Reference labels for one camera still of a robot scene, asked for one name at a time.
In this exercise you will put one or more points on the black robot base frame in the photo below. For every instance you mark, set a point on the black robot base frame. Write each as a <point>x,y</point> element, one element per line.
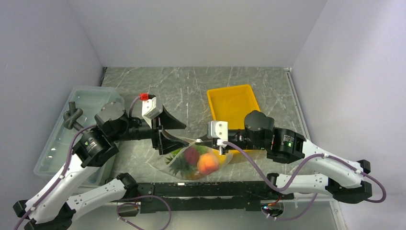
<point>197,196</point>

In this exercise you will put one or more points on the dark red toy sweet potato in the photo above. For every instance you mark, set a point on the dark red toy sweet potato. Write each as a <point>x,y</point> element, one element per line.
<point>191,157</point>

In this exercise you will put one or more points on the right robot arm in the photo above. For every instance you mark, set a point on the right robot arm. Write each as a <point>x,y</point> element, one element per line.
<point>317,172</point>

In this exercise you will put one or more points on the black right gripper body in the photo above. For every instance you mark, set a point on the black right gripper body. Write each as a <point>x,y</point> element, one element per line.
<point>240,139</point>

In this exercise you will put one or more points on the toy peach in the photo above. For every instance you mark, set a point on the toy peach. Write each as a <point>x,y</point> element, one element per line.
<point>208,163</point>

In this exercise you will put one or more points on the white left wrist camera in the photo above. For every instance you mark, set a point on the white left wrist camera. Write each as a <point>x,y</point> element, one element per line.
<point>151,106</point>

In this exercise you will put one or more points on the yellow plastic tray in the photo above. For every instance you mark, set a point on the yellow plastic tray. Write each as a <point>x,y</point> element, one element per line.
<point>232,104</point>

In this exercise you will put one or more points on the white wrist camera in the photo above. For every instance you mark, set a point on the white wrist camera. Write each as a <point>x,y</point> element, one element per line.
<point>218,133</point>
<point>151,106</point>

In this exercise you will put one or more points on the orange toy pineapple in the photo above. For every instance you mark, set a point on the orange toy pineapple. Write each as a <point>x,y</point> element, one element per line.
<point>180,168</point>

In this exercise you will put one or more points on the green toy lettuce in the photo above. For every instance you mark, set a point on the green toy lettuce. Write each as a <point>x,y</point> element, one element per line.
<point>200,149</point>

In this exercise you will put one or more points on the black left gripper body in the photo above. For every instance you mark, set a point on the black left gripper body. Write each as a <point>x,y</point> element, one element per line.
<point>149,132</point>

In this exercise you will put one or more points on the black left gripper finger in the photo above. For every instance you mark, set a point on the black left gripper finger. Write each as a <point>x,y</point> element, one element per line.
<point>169,122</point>
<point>169,143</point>

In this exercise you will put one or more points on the clear polka-dot zip bag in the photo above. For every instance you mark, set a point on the clear polka-dot zip bag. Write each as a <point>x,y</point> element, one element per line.
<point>234,166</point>

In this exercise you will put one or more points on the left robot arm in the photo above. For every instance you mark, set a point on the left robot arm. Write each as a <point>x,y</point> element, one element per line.
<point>55,207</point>

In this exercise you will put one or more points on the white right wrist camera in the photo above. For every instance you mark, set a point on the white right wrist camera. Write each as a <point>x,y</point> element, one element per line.
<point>218,133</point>

